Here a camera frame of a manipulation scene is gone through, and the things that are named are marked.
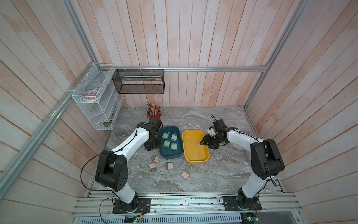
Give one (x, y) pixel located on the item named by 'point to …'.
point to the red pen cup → (158, 115)
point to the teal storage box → (166, 153)
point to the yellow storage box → (194, 152)
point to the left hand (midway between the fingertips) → (156, 149)
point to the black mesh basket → (140, 81)
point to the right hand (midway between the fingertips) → (202, 143)
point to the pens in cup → (153, 109)
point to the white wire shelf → (102, 113)
